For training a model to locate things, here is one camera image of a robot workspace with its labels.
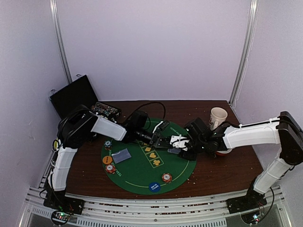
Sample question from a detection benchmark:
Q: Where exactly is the right aluminium frame post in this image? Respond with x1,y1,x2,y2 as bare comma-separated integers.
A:
229,0,259,108

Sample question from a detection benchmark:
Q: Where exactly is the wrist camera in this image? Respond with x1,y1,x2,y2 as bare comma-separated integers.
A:
169,134,190,150
152,120,170,133

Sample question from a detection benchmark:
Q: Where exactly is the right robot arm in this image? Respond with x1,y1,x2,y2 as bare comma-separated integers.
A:
170,111,303,209

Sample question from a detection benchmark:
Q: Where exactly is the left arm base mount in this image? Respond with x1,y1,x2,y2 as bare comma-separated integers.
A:
43,192,85,215

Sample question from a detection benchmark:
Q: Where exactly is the dealt blue playing cards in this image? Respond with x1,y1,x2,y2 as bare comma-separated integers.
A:
112,148,132,164

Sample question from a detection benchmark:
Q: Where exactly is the round green poker mat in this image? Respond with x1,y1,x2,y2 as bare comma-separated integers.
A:
101,138,196,195

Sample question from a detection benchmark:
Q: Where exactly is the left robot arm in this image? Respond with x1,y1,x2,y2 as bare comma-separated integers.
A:
45,105,172,210

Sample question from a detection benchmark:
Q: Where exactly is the red poker chip stack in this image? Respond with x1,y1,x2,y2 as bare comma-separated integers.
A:
161,173,172,183

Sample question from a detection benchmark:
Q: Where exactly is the front aluminium rail frame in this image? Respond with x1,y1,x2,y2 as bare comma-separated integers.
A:
25,185,285,227

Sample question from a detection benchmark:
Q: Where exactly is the blue small blind button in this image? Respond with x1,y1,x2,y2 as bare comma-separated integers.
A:
149,182,161,192

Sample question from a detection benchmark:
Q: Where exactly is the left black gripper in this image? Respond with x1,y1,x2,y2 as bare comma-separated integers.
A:
136,128,173,150

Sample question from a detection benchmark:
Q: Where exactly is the orange big blind button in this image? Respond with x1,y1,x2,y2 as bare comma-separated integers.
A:
102,156,113,165

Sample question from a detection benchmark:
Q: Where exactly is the cream mug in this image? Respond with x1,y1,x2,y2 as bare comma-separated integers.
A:
209,107,228,130

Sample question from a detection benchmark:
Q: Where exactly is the black poker chip case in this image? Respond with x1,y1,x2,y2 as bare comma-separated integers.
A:
49,74,123,119

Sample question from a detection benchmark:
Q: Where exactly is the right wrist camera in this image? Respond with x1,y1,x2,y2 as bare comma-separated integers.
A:
169,134,190,150

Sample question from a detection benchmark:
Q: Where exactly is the teal white chip stack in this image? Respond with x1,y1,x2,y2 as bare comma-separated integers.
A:
104,140,112,150

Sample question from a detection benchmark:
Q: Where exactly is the back poker chip row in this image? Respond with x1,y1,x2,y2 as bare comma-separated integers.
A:
91,102,121,118

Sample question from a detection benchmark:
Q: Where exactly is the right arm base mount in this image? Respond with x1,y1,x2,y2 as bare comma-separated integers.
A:
226,191,267,214

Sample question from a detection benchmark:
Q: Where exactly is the grey card deck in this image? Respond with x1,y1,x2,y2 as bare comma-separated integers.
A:
168,148,181,154

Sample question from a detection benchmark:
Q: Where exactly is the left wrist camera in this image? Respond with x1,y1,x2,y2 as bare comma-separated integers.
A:
152,120,170,133

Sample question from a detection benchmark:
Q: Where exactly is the white orange bowl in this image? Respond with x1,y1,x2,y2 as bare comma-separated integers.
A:
215,150,231,157

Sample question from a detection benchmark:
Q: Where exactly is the lime green bowl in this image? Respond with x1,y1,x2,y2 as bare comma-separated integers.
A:
52,139,60,151

